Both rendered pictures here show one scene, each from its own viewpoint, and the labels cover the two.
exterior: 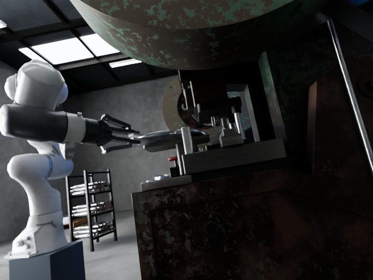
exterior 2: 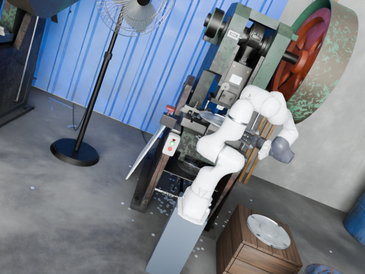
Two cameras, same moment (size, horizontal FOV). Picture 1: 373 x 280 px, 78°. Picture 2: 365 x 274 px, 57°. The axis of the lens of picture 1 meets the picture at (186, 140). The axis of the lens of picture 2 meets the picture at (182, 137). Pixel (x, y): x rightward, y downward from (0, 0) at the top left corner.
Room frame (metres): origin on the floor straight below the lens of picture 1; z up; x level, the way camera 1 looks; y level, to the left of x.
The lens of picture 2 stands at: (1.43, 2.15, 1.35)
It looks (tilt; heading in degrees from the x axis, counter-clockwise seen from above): 20 degrees down; 260
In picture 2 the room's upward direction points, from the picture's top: 25 degrees clockwise
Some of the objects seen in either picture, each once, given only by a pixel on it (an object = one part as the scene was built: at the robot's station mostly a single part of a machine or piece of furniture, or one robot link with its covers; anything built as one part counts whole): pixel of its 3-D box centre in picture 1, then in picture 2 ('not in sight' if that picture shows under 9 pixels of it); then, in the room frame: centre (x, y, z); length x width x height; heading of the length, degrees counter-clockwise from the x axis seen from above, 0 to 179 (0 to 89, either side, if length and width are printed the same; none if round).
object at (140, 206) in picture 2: not in sight; (165, 132); (1.15, -0.29, 0.45); 0.92 x 0.12 x 0.90; 87
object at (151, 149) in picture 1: (180, 158); (214, 129); (0.90, 0.04, 0.72); 0.25 x 0.14 x 0.14; 87
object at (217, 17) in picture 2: not in sight; (216, 27); (1.13, -0.17, 1.31); 0.22 x 0.12 x 0.22; 87
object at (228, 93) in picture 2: (199, 76); (233, 81); (0.89, -0.10, 1.04); 0.17 x 0.15 x 0.30; 87
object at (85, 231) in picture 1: (91, 208); not in sight; (3.06, 1.37, 0.47); 0.46 x 0.43 x 0.95; 67
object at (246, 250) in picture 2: not in sight; (255, 252); (0.40, 0.44, 0.18); 0.40 x 0.38 x 0.35; 84
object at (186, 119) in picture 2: (226, 161); (210, 126); (0.89, -0.14, 0.68); 0.45 x 0.30 x 0.06; 177
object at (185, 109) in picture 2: not in sight; (193, 107); (1.06, -0.15, 0.76); 0.17 x 0.06 x 0.10; 177
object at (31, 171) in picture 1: (35, 183); (220, 168); (0.93, 0.63, 0.71); 0.18 x 0.11 x 0.25; 157
